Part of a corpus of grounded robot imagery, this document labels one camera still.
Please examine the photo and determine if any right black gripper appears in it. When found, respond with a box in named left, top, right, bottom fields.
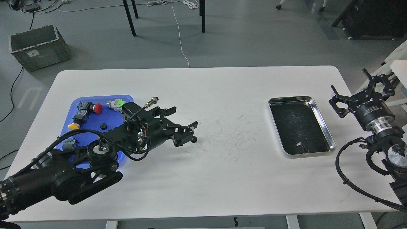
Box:
left=328, top=68, right=396, bottom=132

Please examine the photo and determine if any black floor cable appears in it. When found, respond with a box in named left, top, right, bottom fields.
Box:
left=0, top=0, right=64, bottom=169

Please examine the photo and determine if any black equipment case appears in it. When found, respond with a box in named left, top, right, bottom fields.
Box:
left=331, top=0, right=407, bottom=39

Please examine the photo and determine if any blue plastic tray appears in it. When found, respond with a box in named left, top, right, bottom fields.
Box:
left=60, top=95, right=134, bottom=169

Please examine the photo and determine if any green grey connector part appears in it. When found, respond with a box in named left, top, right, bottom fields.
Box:
left=106, top=99, right=126, bottom=112

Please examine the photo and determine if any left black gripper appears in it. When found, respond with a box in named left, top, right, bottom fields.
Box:
left=140, top=106, right=198, bottom=150

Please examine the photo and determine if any black table leg right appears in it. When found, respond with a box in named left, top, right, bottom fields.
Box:
left=199, top=0, right=205, bottom=33

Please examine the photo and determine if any grey plastic crate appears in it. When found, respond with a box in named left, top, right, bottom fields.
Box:
left=9, top=25, right=71, bottom=72

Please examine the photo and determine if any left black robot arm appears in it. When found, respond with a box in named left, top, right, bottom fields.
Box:
left=1, top=97, right=198, bottom=229

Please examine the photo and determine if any silver metal tray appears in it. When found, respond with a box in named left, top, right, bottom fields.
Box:
left=268, top=96, right=337, bottom=158

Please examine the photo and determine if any green push button switch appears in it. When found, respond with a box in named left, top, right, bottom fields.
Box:
left=62, top=138, right=79, bottom=150

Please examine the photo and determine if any red push button switch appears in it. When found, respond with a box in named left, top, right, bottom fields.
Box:
left=77, top=101, right=103, bottom=114

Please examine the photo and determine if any small black gear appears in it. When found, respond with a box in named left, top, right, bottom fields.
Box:
left=100, top=123, right=107, bottom=130

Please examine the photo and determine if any white cable on floor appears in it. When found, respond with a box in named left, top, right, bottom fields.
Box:
left=146, top=0, right=200, bottom=68

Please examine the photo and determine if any yellow push button switch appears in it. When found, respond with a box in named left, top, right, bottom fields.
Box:
left=67, top=110, right=90, bottom=130

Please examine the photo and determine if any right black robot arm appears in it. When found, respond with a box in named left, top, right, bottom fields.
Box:
left=329, top=69, right=406, bottom=212

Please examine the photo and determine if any black table leg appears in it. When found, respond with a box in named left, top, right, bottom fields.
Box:
left=199, top=0, right=205, bottom=33
left=122, top=0, right=139, bottom=37

